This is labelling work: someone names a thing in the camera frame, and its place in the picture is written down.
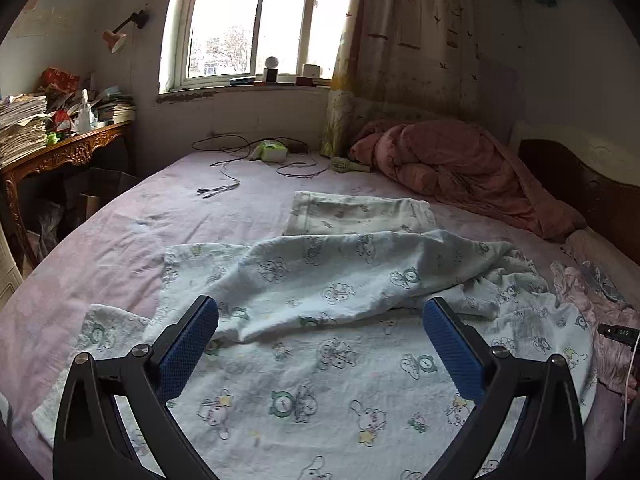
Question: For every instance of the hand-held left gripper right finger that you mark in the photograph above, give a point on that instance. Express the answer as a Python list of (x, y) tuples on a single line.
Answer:
[(452, 350)]

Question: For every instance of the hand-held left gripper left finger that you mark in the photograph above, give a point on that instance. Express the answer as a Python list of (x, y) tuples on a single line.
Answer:
[(190, 345)]

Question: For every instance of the white cartoon print pants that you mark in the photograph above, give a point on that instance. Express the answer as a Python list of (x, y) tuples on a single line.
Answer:
[(300, 285)]

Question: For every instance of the pink floral pillow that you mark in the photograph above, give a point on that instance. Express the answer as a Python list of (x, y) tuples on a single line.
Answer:
[(600, 300)]

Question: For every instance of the bed with pink sheet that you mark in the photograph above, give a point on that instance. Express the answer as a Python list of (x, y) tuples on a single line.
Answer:
[(125, 240)]

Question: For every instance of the dark wooden headboard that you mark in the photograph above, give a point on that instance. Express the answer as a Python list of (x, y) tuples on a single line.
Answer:
[(575, 170)]

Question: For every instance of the folded white printed cloth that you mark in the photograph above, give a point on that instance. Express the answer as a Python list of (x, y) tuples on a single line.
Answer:
[(350, 212)]

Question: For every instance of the cardboard box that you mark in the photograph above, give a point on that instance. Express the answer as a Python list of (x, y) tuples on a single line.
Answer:
[(107, 182)]

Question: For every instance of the pink quilt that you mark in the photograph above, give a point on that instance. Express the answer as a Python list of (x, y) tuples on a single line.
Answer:
[(450, 160)]

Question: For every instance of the white cabinet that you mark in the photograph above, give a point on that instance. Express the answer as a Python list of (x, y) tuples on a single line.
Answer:
[(9, 270)]

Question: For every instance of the green and white box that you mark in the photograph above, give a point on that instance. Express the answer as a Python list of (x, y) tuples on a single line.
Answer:
[(270, 151)]

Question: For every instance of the black charger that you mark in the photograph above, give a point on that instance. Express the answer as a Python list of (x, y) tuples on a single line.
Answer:
[(300, 147)]

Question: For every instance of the carved wooden desk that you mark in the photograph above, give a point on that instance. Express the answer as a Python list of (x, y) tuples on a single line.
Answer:
[(65, 152)]

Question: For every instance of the small green toy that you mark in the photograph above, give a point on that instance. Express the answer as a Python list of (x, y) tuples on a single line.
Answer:
[(54, 137)]

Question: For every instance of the white spray bottle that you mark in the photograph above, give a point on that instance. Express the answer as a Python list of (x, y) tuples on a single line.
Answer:
[(85, 117)]

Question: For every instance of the flat blue item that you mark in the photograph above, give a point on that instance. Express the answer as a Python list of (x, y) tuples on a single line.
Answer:
[(242, 80)]

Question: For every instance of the stack of papers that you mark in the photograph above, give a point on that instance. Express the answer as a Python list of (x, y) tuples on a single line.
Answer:
[(20, 130)]

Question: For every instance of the small dark red box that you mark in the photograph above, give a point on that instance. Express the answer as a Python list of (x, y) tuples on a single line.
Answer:
[(304, 81)]

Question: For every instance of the white globe lamp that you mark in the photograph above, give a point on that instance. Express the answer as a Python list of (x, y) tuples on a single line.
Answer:
[(271, 62)]

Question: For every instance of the red packet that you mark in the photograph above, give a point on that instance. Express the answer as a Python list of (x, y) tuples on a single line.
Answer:
[(60, 79)]

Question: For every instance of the small white box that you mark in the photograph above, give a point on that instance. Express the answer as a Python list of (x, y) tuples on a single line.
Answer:
[(312, 71)]

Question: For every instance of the patterned beige curtain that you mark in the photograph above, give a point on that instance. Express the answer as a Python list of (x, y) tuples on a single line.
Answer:
[(400, 35)]

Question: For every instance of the white framed window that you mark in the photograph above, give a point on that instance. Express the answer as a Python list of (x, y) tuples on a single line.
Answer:
[(225, 10)]

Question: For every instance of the wall lamp with pink shade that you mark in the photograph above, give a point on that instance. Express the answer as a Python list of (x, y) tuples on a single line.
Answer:
[(116, 40)]

